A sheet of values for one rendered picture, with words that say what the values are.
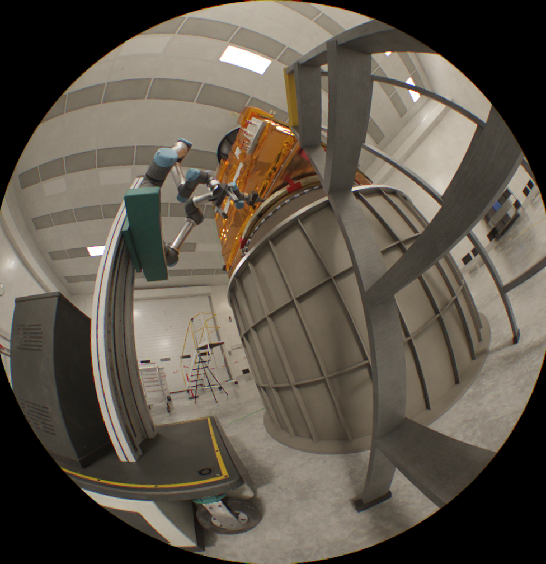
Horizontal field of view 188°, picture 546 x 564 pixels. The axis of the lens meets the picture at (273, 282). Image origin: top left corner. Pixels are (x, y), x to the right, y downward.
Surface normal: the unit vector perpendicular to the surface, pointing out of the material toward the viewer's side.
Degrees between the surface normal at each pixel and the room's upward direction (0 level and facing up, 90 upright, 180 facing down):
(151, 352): 90
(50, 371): 90
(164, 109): 180
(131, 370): 90
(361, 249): 93
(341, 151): 180
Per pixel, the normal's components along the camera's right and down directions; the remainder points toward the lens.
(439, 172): -0.82, 0.05
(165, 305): 0.46, -0.52
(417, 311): -0.24, -0.34
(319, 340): -0.60, -0.14
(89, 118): 0.33, 0.85
